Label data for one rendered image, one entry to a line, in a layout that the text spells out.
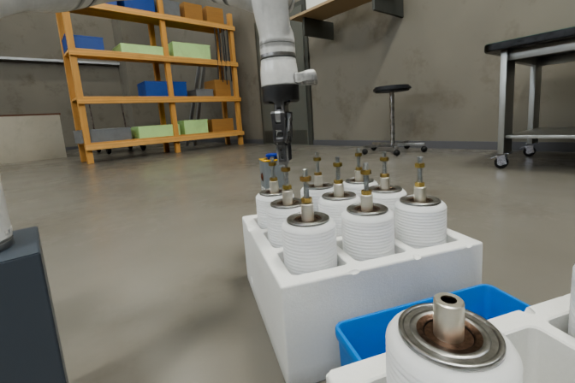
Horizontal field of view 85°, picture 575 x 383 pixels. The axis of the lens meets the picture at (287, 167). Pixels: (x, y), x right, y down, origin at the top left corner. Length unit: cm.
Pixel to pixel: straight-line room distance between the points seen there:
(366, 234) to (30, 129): 697
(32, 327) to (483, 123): 355
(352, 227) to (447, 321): 32
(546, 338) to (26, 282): 58
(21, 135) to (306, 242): 693
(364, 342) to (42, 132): 701
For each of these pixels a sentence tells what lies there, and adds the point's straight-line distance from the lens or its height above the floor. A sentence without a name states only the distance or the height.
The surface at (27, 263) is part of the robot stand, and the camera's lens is 46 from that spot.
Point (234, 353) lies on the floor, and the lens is 69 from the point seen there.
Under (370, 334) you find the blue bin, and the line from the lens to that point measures 57.
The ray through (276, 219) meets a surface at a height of 23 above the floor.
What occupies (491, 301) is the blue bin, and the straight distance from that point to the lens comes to 68.
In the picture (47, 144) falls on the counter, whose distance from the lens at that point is 728.
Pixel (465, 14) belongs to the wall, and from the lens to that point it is 381.
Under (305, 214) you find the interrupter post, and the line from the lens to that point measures 55.
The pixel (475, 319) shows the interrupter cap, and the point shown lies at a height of 25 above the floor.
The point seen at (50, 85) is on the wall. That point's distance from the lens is 1074.
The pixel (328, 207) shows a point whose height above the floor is 24.
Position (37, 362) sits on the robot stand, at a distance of 51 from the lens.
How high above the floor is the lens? 43
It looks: 9 degrees down
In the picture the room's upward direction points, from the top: 4 degrees counter-clockwise
